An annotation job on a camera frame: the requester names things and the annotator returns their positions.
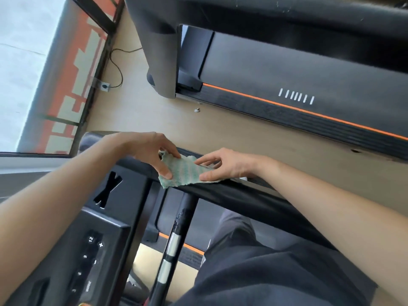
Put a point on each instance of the person's dark grey clothing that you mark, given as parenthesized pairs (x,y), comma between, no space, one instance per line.
(261,267)

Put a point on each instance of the person's left hand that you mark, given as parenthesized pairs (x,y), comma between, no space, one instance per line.
(137,146)

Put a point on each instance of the person's left thumb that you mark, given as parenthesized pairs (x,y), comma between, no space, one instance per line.
(163,170)

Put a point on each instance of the person's right hand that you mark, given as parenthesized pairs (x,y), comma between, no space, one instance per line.
(239,164)

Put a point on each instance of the person's right forearm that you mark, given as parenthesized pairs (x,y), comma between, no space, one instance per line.
(334,213)

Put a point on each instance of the black metal window frame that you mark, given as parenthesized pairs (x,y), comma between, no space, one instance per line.
(95,15)

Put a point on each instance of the black treadmill with orange stripe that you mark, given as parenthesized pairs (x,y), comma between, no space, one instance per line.
(287,70)

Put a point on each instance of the black treadmill with button console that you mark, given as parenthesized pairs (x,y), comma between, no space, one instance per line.
(105,226)

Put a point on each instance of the green and white cleaning cloth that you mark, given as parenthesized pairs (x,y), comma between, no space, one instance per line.
(183,173)

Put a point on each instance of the person's right thumb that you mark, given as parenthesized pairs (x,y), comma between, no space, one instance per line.
(212,176)

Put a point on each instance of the person's left forearm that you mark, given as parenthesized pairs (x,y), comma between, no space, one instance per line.
(54,200)

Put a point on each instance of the grey floor power socket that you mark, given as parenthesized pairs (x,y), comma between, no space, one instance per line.
(104,86)

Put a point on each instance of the black grip bar silver bands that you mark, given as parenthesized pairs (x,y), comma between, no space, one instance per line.
(173,245)

